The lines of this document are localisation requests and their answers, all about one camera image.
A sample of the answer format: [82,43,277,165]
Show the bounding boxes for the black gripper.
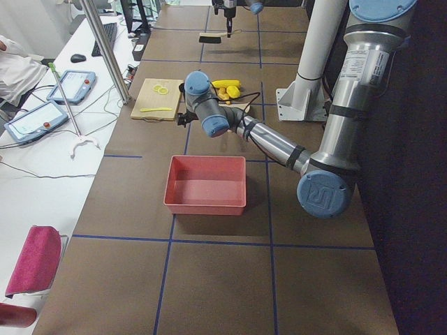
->
[212,0,237,38]
[176,110,196,128]

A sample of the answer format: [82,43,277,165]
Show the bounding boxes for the beige hand brush black bristles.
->
[198,29,242,44]

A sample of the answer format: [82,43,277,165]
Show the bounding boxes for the tan toy ginger root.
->
[217,87,231,105]

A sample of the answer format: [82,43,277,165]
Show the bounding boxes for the beige plastic dustpan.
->
[219,101,251,113]

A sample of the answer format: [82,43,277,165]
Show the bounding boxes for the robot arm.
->
[177,1,416,218]
[212,0,264,38]

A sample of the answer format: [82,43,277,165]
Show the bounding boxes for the pink plastic bin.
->
[163,155,247,216]

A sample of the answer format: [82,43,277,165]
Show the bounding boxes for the wooden cutting board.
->
[130,78,183,121]

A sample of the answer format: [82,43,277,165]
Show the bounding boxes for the yellow plastic toy knife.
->
[140,107,173,113]

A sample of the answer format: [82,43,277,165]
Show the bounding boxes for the thin metal rod stand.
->
[48,62,101,160]

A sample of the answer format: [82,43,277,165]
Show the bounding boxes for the far blue teach pendant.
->
[57,70,96,105]

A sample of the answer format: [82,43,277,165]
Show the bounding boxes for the blue teach pendant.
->
[4,101,68,144]
[57,70,96,105]

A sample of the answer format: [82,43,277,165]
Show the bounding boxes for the black keyboard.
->
[91,22,119,57]

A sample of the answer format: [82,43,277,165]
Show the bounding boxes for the black computer mouse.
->
[70,54,87,64]

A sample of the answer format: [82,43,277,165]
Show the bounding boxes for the near blue teach pendant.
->
[4,101,68,144]

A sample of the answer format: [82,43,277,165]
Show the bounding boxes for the person in white shirt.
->
[1,36,47,107]

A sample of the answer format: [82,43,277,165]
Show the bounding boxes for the magenta cloth on stand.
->
[5,225,63,299]

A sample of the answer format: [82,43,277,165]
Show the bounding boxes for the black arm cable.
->
[209,91,262,105]

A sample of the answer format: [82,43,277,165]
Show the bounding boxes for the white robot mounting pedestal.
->
[276,0,348,121]

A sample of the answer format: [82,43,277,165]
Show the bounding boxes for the aluminium frame post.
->
[80,0,131,105]

